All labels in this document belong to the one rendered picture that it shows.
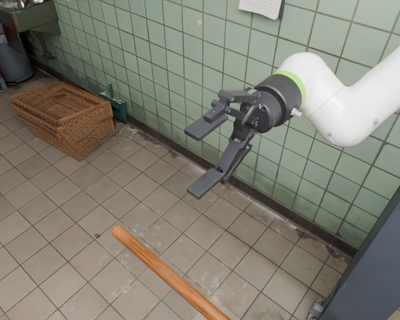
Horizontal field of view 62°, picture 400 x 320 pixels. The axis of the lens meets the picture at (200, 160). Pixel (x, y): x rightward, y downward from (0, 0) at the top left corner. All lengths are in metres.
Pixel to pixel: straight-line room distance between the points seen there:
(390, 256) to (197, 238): 1.27
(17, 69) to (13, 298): 2.38
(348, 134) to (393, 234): 0.51
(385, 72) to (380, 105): 0.06
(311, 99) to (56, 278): 1.86
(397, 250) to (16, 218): 2.22
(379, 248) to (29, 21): 2.84
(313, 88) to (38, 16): 2.71
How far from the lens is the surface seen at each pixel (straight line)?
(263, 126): 0.65
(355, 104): 0.73
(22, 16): 3.13
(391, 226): 1.16
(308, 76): 0.72
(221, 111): 0.52
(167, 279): 0.78
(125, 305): 2.06
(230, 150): 0.63
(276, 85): 0.66
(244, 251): 2.18
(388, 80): 0.73
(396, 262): 1.27
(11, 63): 3.90
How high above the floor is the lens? 1.88
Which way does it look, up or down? 45 degrees down
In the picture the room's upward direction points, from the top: straight up
